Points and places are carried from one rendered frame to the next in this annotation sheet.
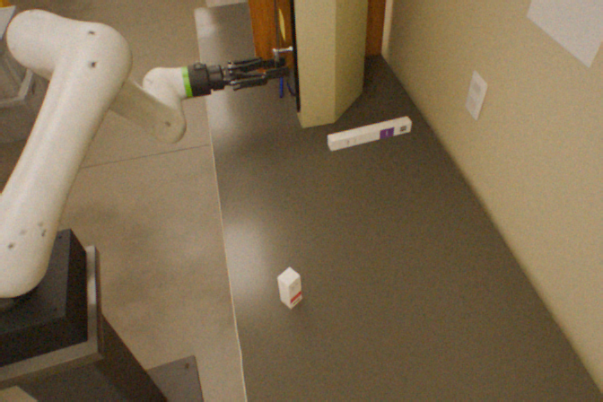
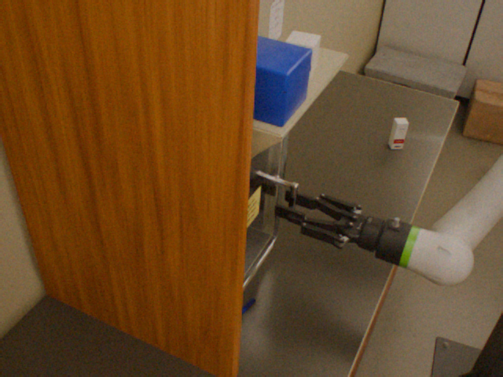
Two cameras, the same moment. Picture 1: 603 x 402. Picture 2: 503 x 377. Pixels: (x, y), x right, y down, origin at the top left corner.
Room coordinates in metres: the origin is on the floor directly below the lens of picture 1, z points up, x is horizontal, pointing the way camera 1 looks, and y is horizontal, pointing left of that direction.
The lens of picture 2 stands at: (2.10, 0.46, 1.97)
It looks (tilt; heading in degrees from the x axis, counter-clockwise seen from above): 40 degrees down; 212
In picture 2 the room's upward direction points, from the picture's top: 4 degrees clockwise
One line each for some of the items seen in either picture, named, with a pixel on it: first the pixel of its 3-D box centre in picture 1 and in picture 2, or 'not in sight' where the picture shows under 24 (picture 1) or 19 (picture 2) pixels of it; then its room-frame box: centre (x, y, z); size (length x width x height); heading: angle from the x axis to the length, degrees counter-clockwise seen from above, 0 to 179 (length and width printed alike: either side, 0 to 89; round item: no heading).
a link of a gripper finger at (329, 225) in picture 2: (246, 68); (326, 226); (1.25, 0.12, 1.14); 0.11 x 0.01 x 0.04; 115
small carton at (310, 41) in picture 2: not in sight; (301, 54); (1.30, 0.04, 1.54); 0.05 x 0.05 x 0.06; 17
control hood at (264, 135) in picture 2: not in sight; (286, 106); (1.35, 0.04, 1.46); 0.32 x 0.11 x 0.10; 9
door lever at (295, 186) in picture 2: (282, 60); (286, 195); (1.24, 0.01, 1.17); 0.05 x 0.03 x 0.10; 98
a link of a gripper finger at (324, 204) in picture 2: (248, 77); (334, 212); (1.20, 0.11, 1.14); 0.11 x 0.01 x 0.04; 82
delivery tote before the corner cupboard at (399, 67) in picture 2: not in sight; (411, 88); (-1.31, -0.49, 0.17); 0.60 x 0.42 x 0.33; 97
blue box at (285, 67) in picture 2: not in sight; (268, 79); (1.44, 0.06, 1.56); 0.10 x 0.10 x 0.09; 9
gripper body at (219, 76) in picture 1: (225, 76); (359, 229); (1.22, 0.18, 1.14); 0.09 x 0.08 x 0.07; 99
